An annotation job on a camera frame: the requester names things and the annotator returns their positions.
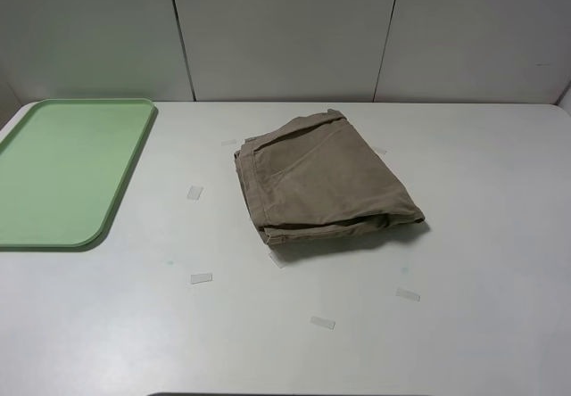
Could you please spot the clear tape strip upper left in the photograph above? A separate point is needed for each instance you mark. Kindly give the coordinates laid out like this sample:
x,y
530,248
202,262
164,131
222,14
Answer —
x,y
194,193

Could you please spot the clear tape strip bottom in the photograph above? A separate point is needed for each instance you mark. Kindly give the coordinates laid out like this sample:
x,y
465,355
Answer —
x,y
323,322

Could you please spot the khaki jeans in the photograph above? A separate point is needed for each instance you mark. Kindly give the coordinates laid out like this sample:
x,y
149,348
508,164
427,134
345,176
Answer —
x,y
316,178

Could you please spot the green plastic tray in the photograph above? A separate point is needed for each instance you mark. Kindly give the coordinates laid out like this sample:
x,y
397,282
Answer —
x,y
63,168

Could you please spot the clear tape strip right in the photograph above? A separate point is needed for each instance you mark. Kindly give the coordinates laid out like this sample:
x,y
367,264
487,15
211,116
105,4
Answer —
x,y
406,294

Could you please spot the clear tape strip under jeans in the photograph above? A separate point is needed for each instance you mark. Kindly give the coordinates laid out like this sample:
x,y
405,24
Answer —
x,y
278,259

